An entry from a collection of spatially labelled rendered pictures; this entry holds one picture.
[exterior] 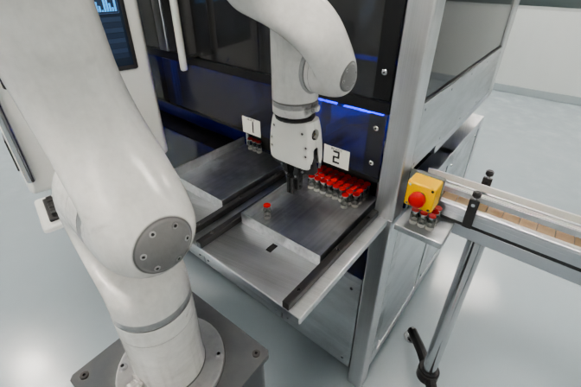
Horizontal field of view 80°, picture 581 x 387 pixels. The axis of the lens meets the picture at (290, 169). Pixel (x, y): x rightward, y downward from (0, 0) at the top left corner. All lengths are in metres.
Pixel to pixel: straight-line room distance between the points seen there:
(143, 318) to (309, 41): 0.44
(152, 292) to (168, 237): 0.14
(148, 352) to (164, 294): 0.11
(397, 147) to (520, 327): 1.41
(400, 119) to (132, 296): 0.66
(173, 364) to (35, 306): 1.68
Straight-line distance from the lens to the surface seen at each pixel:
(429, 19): 0.80
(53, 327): 2.14
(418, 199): 0.89
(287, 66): 0.58
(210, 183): 1.15
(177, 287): 0.55
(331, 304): 1.40
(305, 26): 0.49
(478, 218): 1.04
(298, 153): 0.64
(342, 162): 0.99
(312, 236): 0.92
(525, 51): 5.46
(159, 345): 0.61
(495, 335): 2.03
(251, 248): 0.89
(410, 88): 0.83
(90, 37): 0.38
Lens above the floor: 1.50
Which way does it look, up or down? 31 degrees down
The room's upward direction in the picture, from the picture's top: straight up
